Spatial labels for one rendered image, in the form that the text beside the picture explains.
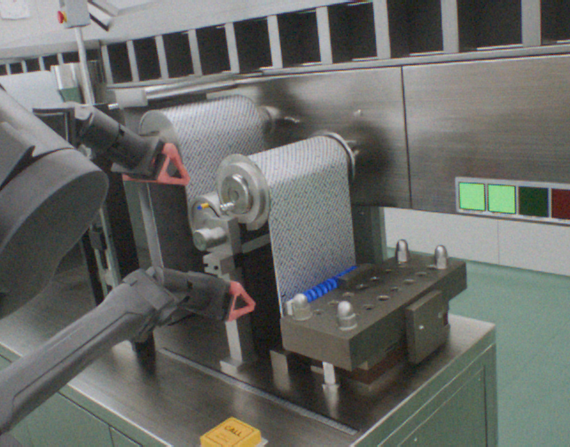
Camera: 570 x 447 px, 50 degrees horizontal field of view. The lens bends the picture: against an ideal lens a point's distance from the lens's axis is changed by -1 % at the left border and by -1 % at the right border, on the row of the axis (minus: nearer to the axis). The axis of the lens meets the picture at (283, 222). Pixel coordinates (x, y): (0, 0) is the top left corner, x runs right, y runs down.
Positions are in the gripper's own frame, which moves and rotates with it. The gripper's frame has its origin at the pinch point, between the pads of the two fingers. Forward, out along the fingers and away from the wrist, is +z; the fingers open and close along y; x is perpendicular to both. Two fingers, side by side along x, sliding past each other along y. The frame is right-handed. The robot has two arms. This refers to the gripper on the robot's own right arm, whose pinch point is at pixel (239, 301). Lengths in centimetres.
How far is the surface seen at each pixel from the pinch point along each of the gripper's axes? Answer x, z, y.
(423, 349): -0.3, 28.3, 22.0
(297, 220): 17.6, 9.4, 0.1
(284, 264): 8.7, 8.8, 0.2
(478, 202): 29.4, 30.6, 25.2
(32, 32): 190, 161, -557
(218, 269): 4.8, 0.1, -7.8
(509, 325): 14, 238, -48
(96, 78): 45, -2, -72
